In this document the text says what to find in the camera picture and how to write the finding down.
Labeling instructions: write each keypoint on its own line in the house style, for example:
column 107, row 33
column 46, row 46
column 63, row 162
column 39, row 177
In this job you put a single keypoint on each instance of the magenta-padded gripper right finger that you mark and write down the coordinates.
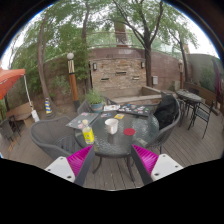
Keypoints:
column 165, row 166

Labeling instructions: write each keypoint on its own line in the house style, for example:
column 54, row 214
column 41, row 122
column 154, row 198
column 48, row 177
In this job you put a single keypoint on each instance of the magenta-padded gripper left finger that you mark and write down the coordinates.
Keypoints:
column 60, row 166

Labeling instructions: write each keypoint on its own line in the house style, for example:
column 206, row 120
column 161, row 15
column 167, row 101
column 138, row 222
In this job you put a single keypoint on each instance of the clear bottle with yellow label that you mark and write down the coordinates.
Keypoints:
column 88, row 135

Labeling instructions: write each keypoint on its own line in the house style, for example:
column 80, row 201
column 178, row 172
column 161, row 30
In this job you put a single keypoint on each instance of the grey wicker armchair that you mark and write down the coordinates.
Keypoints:
column 83, row 107
column 166, row 133
column 50, row 133

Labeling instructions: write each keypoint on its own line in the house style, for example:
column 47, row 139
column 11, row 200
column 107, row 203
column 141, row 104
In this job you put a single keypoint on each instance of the flat round red coaster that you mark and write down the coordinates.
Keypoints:
column 129, row 132

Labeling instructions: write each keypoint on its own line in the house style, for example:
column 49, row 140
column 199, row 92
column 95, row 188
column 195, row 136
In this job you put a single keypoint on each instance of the grey laptop with stickers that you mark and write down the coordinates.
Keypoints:
column 81, row 120

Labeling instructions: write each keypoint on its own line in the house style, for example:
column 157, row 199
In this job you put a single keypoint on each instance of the blue yellow striped bollard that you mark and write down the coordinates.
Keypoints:
column 48, row 106

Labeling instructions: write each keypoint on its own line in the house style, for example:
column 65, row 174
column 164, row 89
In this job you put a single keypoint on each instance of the black metal chair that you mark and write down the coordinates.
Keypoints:
column 201, row 115

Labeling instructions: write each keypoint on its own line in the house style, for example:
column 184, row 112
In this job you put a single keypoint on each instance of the black laptop with stickers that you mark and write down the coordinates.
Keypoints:
column 135, row 110

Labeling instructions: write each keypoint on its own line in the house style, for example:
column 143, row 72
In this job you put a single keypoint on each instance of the dark patio chair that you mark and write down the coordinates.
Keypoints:
column 6, row 130

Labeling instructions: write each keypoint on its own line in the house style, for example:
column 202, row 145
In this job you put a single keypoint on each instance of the yellow card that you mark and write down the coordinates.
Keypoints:
column 119, row 116

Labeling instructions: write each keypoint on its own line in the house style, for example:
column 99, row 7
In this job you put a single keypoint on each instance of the blue card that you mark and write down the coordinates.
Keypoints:
column 106, row 115

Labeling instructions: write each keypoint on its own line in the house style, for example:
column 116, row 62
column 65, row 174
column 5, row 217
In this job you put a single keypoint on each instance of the dark round patio table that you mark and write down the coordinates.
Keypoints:
column 188, row 96

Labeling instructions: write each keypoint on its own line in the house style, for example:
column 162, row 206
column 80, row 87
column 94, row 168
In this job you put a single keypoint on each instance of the green plant in blue pot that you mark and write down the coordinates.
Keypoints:
column 95, row 100

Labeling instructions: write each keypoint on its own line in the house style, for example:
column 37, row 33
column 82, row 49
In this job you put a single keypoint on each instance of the white sticker sheet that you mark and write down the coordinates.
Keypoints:
column 111, row 107

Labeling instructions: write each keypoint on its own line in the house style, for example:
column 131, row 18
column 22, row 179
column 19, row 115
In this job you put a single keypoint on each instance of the forked dark tree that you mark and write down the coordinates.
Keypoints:
column 148, row 66

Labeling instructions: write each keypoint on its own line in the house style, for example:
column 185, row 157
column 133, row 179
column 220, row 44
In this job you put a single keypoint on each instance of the orange canopy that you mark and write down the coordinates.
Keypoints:
column 10, row 78

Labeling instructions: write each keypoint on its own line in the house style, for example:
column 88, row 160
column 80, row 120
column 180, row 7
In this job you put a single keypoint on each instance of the wooden lamp post with globe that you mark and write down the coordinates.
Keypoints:
column 72, row 83

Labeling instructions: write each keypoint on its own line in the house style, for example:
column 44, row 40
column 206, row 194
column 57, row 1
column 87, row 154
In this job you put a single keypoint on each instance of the grey wall box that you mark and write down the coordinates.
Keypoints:
column 155, row 80

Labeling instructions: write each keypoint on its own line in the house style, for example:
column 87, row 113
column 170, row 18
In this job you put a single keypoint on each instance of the black wall lamp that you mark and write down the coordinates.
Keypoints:
column 94, row 66
column 142, row 64

